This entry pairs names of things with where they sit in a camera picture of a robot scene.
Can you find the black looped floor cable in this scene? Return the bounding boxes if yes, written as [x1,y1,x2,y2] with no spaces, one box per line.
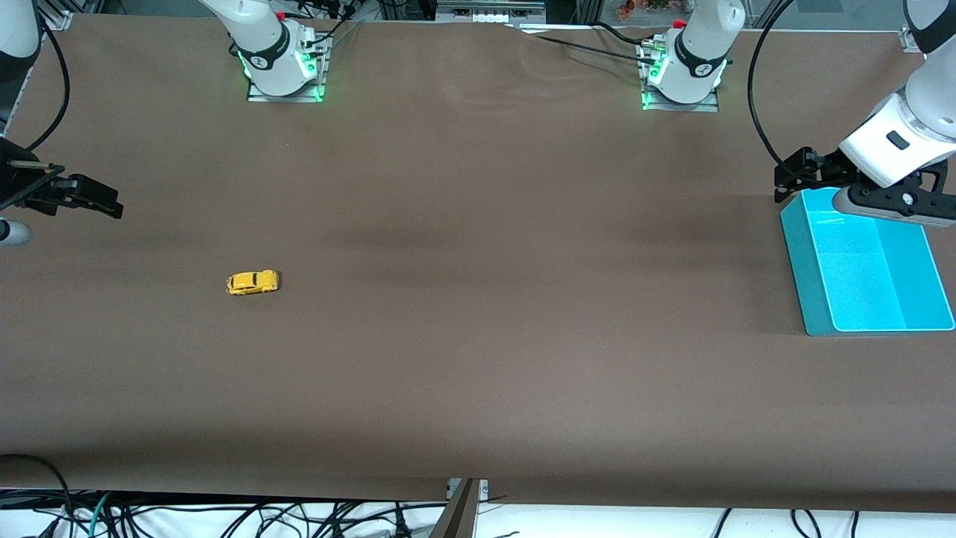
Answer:
[0,453,73,538]

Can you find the black base cable bundle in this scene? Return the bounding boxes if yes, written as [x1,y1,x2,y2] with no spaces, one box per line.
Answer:
[295,0,364,58]

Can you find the teal floor cable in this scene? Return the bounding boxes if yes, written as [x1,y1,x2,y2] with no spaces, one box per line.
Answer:
[87,492,114,538]

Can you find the short black tabletop cable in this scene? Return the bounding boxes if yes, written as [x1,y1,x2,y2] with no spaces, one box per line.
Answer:
[594,21,659,48]

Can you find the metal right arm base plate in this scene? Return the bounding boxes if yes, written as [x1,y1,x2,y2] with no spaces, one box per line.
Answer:
[246,34,326,104]

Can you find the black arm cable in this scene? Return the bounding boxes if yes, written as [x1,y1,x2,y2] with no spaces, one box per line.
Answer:
[22,11,72,154]
[747,0,797,167]

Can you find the metal table edge bracket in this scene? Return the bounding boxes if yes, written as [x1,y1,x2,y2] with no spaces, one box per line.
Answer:
[446,478,491,504]

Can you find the dark metal bar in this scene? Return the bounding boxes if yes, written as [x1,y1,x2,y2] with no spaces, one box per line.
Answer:
[429,480,481,538]

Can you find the brown table cover sheet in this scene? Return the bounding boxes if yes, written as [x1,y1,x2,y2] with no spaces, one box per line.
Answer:
[0,13,956,516]

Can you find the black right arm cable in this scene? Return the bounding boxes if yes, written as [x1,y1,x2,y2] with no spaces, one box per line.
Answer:
[22,11,72,154]

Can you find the teal plastic bin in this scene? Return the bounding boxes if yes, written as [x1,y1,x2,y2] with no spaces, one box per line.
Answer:
[780,187,956,338]

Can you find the long black tabletop cable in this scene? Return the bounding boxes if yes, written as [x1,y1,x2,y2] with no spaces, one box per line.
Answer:
[508,25,659,65]

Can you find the silver aluminium frame extrusion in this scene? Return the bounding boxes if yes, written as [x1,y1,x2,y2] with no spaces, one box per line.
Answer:
[749,0,786,29]

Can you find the grey power strip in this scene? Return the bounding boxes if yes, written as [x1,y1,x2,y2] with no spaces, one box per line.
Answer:
[436,0,547,24]

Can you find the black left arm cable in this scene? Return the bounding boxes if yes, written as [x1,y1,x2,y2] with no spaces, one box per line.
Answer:
[747,0,797,167]

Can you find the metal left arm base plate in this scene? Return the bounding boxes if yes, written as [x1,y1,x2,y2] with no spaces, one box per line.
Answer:
[640,41,721,114]

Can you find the yellow beetle toy car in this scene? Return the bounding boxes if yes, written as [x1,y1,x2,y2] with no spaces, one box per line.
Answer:
[226,269,281,297]

